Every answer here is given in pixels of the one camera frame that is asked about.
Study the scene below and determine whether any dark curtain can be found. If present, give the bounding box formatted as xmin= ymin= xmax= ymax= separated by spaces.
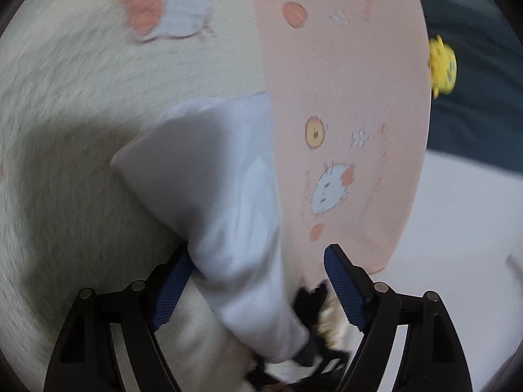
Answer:
xmin=417 ymin=0 xmax=523 ymax=168

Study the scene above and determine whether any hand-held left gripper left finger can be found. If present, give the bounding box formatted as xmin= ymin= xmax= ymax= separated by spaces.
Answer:
xmin=43 ymin=249 xmax=197 ymax=392

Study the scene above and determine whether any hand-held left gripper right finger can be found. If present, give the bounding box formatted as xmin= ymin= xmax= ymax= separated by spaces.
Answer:
xmin=324 ymin=244 xmax=475 ymax=392

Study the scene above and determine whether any cream ruffled folded garment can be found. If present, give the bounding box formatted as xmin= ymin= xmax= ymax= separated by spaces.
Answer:
xmin=316 ymin=294 xmax=349 ymax=346

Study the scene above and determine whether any pink cat printed blanket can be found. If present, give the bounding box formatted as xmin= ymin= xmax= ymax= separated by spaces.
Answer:
xmin=0 ymin=0 xmax=431 ymax=392

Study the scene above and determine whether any white t-shirt with navy trim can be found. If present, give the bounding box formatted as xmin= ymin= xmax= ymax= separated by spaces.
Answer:
xmin=110 ymin=92 xmax=311 ymax=364

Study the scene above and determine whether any yellow plush toy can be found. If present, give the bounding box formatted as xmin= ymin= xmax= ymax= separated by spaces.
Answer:
xmin=428 ymin=35 xmax=457 ymax=99

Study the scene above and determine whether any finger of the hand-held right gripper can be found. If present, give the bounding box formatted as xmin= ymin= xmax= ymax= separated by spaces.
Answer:
xmin=247 ymin=333 xmax=352 ymax=390

